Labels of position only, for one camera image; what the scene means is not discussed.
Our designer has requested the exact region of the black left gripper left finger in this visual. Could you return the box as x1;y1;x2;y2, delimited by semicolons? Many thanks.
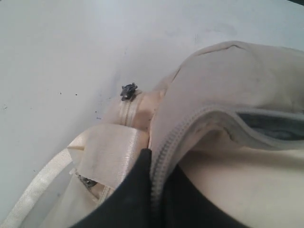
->
73;149;152;228

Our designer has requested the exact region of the beige duffel bag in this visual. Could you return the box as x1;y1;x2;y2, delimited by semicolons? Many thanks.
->
1;41;304;228

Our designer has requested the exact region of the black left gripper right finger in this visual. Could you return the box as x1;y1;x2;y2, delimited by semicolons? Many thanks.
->
161;166;235;228

